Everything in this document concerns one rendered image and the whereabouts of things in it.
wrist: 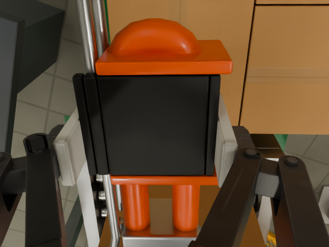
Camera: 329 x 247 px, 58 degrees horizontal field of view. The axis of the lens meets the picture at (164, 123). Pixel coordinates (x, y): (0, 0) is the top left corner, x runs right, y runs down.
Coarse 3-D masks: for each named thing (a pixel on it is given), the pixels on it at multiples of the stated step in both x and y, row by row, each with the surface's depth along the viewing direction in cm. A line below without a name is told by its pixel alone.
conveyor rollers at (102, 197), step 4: (96, 176) 108; (100, 176) 108; (96, 180) 109; (100, 180) 109; (100, 188) 114; (100, 192) 113; (100, 196) 113; (104, 196) 113; (100, 200) 114; (104, 200) 114; (104, 208) 118; (104, 212) 117; (104, 216) 117
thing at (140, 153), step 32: (96, 64) 16; (128, 64) 16; (160, 64) 16; (192, 64) 16; (224, 64) 16; (128, 96) 17; (160, 96) 17; (192, 96) 16; (128, 128) 18; (160, 128) 18; (192, 128) 17; (128, 160) 19; (160, 160) 19; (192, 160) 19
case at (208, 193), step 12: (156, 192) 87; (168, 192) 87; (204, 192) 87; (216, 192) 87; (204, 204) 83; (120, 216) 79; (204, 216) 79; (252, 216) 79; (108, 228) 75; (252, 228) 75; (108, 240) 72; (120, 240) 72; (252, 240) 72
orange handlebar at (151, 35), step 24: (144, 24) 17; (168, 24) 17; (120, 48) 17; (144, 48) 17; (168, 48) 17; (192, 48) 17; (120, 192) 23; (144, 192) 22; (192, 192) 22; (144, 216) 23; (192, 216) 23
